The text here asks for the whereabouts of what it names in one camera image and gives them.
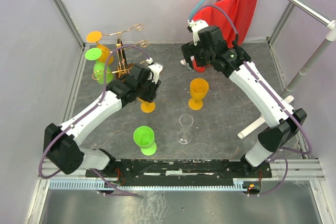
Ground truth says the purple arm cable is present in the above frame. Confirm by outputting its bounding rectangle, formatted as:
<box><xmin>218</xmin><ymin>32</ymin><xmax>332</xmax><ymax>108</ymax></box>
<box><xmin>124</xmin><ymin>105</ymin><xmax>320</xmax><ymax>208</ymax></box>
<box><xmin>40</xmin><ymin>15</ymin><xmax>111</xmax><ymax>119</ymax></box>
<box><xmin>187</xmin><ymin>5</ymin><xmax>313</xmax><ymax>198</ymax></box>
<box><xmin>38</xmin><ymin>45</ymin><xmax>154</xmax><ymax>197</ymax></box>

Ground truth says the gold wire wine glass rack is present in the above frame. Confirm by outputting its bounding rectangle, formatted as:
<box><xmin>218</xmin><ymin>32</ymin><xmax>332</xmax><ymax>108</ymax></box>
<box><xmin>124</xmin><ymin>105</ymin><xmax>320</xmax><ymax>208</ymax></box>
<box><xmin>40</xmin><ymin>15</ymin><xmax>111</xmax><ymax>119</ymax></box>
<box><xmin>101</xmin><ymin>24</ymin><xmax>144</xmax><ymax>78</ymax></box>

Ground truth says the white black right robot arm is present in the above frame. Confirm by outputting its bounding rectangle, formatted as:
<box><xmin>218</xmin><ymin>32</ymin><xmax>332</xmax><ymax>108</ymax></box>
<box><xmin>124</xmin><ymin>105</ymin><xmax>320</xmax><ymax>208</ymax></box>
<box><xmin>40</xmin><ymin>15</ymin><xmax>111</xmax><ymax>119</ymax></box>
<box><xmin>181</xmin><ymin>20</ymin><xmax>307</xmax><ymax>177</ymax></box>

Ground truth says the green plastic goblet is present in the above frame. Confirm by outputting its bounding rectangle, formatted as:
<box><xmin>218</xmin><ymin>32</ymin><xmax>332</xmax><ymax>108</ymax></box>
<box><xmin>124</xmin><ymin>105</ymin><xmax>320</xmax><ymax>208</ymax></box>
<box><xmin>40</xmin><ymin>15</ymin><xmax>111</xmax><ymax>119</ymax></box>
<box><xmin>85</xmin><ymin>47</ymin><xmax>114</xmax><ymax>84</ymax></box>
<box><xmin>133</xmin><ymin>126</ymin><xmax>157</xmax><ymax>156</ymax></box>

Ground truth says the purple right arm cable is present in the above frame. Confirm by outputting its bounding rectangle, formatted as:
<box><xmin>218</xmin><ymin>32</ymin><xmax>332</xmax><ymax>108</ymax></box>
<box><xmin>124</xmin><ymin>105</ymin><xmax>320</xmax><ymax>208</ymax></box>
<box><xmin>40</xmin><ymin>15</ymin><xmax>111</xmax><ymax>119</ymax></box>
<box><xmin>187</xmin><ymin>5</ymin><xmax>313</xmax><ymax>198</ymax></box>

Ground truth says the orange plastic goblet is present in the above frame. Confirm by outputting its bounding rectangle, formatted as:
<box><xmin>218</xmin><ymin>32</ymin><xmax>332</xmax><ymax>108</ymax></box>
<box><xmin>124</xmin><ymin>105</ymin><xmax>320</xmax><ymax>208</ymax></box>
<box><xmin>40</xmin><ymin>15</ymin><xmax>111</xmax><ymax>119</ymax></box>
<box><xmin>85</xmin><ymin>31</ymin><xmax>110</xmax><ymax>63</ymax></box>
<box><xmin>138</xmin><ymin>98</ymin><xmax>155</xmax><ymax>113</ymax></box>
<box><xmin>188</xmin><ymin>78</ymin><xmax>209</xmax><ymax>110</ymax></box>

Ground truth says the red cloth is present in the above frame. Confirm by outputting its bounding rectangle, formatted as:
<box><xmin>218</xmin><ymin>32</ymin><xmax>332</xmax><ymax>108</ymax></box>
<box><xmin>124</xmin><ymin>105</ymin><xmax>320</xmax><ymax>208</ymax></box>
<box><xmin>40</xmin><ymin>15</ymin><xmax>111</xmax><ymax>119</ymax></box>
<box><xmin>193</xmin><ymin>0</ymin><xmax>261</xmax><ymax>73</ymax></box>

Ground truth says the clear wine glass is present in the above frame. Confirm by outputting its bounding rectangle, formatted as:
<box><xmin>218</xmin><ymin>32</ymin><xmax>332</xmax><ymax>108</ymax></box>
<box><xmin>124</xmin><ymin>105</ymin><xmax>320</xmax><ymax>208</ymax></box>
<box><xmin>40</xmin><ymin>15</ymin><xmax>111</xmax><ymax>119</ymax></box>
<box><xmin>177</xmin><ymin>114</ymin><xmax>194</xmax><ymax>144</ymax></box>

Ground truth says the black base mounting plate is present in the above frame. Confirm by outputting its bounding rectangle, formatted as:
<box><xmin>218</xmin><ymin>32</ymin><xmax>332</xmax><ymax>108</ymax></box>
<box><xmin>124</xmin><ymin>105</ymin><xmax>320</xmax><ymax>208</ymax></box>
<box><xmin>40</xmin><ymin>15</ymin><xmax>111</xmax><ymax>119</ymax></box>
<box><xmin>98</xmin><ymin>159</ymin><xmax>272</xmax><ymax>186</ymax></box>

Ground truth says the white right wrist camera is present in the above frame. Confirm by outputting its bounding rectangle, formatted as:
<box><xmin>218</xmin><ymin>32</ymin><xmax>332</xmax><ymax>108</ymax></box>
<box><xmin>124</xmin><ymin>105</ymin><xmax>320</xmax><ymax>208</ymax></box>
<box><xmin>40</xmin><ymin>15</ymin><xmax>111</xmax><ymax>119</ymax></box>
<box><xmin>187</xmin><ymin>19</ymin><xmax>208</xmax><ymax>46</ymax></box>

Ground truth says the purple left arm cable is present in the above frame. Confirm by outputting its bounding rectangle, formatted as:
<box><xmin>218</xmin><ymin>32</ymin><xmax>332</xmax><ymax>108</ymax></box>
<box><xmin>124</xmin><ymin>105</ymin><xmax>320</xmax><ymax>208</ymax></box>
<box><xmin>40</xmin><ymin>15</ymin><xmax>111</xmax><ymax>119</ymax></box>
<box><xmin>38</xmin><ymin>45</ymin><xmax>154</xmax><ymax>197</ymax></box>

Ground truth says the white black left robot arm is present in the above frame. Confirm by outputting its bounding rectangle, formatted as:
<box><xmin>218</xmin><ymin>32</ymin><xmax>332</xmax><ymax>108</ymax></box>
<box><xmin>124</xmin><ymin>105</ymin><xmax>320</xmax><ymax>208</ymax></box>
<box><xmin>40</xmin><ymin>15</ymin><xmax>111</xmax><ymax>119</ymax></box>
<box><xmin>43</xmin><ymin>62</ymin><xmax>163</xmax><ymax>177</ymax></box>

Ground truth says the white cable duct rail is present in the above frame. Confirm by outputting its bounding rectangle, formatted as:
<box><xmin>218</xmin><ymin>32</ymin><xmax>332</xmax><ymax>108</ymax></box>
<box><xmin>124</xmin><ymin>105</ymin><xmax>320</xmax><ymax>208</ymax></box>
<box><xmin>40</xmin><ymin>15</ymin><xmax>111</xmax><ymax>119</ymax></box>
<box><xmin>49</xmin><ymin>179</ymin><xmax>247</xmax><ymax>192</ymax></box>

